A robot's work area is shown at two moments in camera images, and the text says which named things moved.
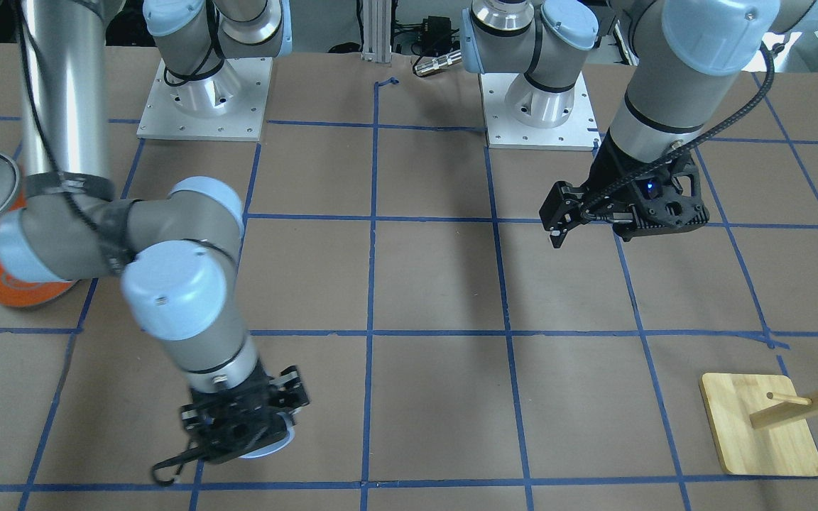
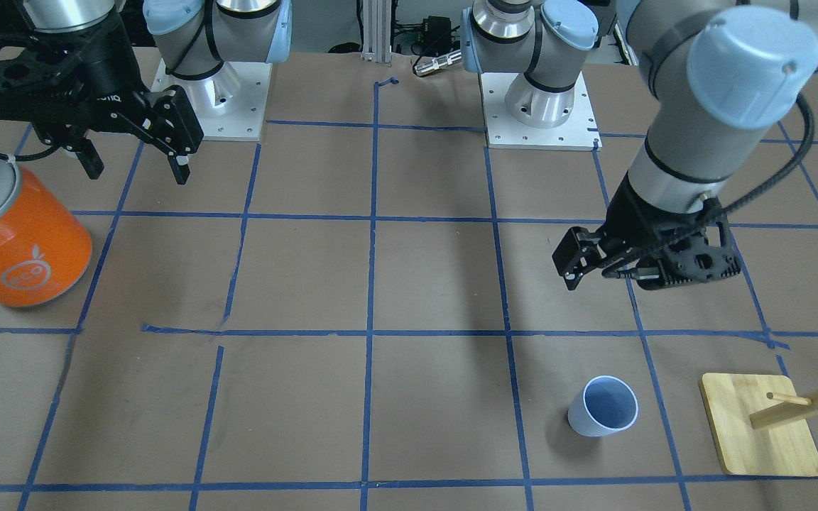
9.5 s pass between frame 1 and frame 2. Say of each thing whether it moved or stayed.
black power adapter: stayed
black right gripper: moved
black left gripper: moved
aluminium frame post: stayed
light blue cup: moved
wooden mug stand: stayed
